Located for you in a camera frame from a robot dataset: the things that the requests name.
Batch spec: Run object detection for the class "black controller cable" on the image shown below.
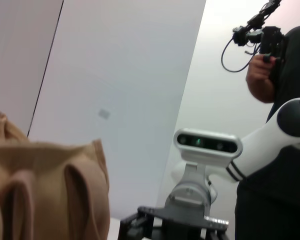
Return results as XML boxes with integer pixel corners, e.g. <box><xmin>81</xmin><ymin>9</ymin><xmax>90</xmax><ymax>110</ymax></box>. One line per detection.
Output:
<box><xmin>220</xmin><ymin>37</ymin><xmax>256</xmax><ymax>73</ymax></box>

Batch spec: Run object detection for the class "black handheld teleoperation controller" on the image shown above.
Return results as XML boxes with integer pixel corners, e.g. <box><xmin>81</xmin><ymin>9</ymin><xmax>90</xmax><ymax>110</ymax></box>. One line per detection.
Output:
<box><xmin>231</xmin><ymin>0</ymin><xmax>286</xmax><ymax>83</ymax></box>

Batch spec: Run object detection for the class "person in black clothing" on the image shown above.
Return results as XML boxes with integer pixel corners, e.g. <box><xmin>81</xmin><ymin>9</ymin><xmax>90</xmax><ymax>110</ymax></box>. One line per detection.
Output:
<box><xmin>234</xmin><ymin>23</ymin><xmax>300</xmax><ymax>240</ymax></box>

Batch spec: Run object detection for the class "person's bare hand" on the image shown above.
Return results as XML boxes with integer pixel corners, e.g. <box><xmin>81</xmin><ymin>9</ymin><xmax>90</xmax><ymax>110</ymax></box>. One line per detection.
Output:
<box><xmin>245</xmin><ymin>53</ymin><xmax>277</xmax><ymax>103</ymax></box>

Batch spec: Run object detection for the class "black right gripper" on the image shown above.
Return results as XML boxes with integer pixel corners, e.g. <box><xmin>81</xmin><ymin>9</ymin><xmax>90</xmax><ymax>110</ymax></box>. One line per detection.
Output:
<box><xmin>118</xmin><ymin>206</ymin><xmax>231</xmax><ymax>240</ymax></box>

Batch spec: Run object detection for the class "khaki canvas food bag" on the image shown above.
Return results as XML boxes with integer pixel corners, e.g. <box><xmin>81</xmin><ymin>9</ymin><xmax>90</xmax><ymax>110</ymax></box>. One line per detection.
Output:
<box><xmin>0</xmin><ymin>111</ymin><xmax>111</xmax><ymax>240</ymax></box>

